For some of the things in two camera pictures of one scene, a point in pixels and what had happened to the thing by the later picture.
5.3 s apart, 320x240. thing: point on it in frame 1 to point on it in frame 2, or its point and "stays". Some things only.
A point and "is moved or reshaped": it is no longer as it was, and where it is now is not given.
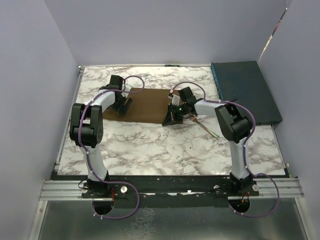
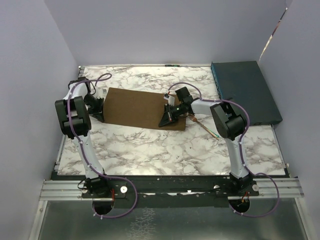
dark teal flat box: x=243 y=82 stays
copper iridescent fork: x=195 y=119 stays
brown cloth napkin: x=149 y=105 is moved or reshaped
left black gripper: x=120 y=108 to x=96 y=113
